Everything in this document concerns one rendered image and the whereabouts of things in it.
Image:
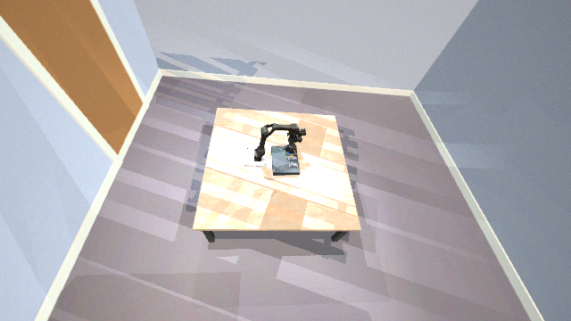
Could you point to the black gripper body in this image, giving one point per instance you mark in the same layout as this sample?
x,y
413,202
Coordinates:
x,y
292,147

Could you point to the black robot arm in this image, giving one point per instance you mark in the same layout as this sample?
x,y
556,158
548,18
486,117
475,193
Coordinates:
x,y
293,130

